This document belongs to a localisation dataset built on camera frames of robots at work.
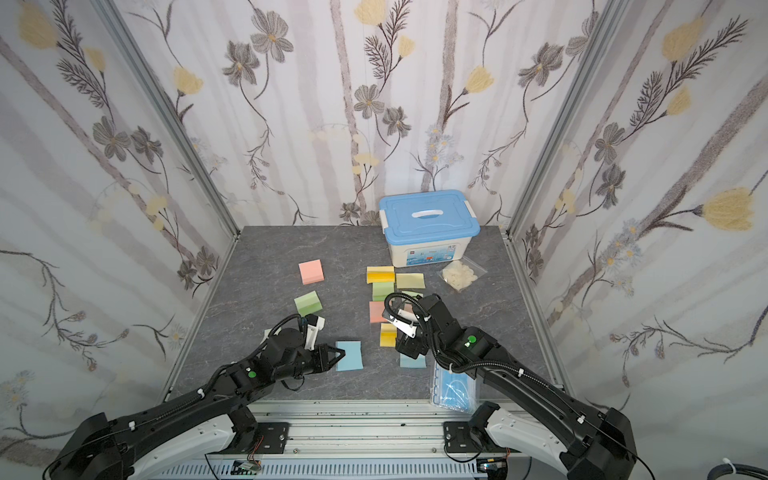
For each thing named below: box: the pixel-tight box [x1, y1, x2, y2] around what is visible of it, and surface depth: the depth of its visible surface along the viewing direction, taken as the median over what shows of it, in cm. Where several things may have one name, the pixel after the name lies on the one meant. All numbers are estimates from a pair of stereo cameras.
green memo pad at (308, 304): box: [294, 290, 323, 317], surface depth 100 cm
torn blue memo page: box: [400, 353, 427, 368], surface depth 87 cm
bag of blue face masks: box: [432, 361, 479, 413], surface depth 82 cm
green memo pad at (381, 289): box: [372, 282, 395, 301], surface depth 106 cm
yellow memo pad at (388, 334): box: [380, 322, 397, 347], surface depth 94 cm
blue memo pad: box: [335, 340, 364, 372], surface depth 80 cm
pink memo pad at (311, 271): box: [298, 259, 325, 285], surface depth 109 cm
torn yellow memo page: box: [396, 273, 426, 289], surface depth 109 cm
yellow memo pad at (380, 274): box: [366, 266, 395, 284], surface depth 110 cm
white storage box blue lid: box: [379, 190, 481, 268], surface depth 105 cm
